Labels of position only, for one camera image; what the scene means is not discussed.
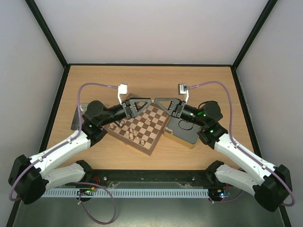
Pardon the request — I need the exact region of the purple cable loop front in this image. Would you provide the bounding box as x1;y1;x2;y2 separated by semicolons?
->
78;183;116;225

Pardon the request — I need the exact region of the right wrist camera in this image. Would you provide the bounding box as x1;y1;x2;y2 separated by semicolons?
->
178;83;189;103

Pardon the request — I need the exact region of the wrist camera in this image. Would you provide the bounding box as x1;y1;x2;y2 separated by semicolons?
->
178;83;189;103
117;83;128;104

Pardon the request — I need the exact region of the gold tin tray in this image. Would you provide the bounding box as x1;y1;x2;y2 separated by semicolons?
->
163;117;202;149

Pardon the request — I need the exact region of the light blue cable duct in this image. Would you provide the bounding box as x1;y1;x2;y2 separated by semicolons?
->
42;188;209;199

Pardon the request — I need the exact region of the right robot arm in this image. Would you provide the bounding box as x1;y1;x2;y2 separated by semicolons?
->
155;98;294;212

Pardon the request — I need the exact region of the black aluminium frame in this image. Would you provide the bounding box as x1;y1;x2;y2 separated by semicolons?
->
6;0;292;227

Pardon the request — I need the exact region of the pink tin tray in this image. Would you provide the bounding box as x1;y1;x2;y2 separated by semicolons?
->
71;103;88;131

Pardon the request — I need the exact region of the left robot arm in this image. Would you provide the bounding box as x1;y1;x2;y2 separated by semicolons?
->
8;97;152;204

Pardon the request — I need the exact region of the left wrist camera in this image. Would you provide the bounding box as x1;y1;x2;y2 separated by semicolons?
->
117;83;128;104

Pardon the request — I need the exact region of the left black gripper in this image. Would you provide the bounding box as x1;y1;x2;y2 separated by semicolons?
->
100;97;152;127

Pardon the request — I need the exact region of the wooden chess board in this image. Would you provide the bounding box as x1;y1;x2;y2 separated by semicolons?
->
104;102;170;156

